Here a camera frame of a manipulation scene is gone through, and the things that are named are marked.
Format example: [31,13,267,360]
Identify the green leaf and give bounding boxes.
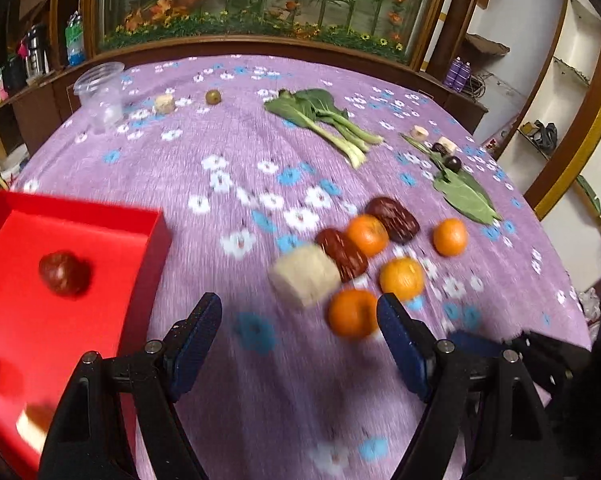
[401,134,502,225]

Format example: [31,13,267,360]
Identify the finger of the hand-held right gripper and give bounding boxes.
[451,330,519,361]

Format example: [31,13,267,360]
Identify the green label plastic bottle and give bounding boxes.
[65,10,86,67]

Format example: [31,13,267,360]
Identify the bok choy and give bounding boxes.
[263,88,385,169]

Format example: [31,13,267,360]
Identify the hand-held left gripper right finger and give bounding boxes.
[375,292,566,480]

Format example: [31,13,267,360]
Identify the steel thermos flask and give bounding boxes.
[23,24,51,81]

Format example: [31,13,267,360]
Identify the artificial plant display case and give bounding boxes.
[80,0,456,68]

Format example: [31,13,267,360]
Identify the black bag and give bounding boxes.
[531,120,560,152]

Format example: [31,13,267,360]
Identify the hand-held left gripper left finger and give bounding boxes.
[40,292,224,480]

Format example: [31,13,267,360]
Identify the large beige sugarcane chunk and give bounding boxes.
[269,244,342,309]

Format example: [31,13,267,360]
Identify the dark red round fruit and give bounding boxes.
[38,251,91,297]

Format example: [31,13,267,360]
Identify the white wooden wall shelf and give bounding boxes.
[498,0,601,171]

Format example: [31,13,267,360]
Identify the red cardboard box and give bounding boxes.
[0,190,172,480]

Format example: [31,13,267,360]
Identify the red jujube date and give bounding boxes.
[315,228,369,282]
[365,196,420,245]

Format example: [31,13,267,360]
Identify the purple spray cans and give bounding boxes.
[443,56,474,93]

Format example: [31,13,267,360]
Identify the tangerine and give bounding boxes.
[379,257,426,303]
[345,214,390,258]
[328,289,381,339]
[433,217,469,258]

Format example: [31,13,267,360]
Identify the purple floral tablecloth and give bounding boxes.
[0,54,595,480]

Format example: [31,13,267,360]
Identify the clear plastic cup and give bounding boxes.
[73,61,126,133]

